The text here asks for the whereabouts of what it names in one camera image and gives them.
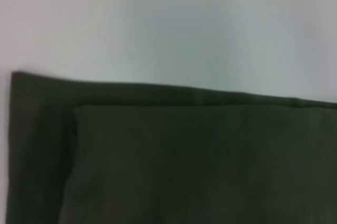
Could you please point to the dark green FREE t-shirt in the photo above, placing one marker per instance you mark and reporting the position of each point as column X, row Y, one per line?
column 184, row 161

